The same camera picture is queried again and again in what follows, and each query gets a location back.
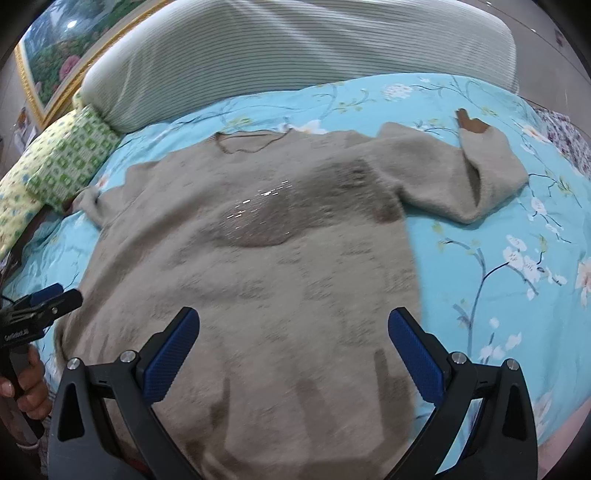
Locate beige knit sweater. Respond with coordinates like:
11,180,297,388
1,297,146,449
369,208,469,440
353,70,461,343
54,123,527,479

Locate person's left hand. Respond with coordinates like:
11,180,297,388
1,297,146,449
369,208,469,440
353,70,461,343
1,345,52,447

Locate yellow floral quilt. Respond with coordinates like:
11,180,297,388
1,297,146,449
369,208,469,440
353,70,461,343
0,111,76,259

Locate green white patterned pillow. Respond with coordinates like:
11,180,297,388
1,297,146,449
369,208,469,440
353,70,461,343
26,105,121,213

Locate light blue floral bedsheet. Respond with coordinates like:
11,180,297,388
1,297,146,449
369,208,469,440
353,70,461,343
5,74,590,442

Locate gold framed landscape painting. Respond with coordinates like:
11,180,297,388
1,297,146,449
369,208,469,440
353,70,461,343
14,0,167,127

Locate grey striped large pillow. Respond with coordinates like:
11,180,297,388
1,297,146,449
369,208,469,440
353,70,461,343
79,1,519,133

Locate purple floral cloth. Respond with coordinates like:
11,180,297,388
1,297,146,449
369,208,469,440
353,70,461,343
534,106,591,179

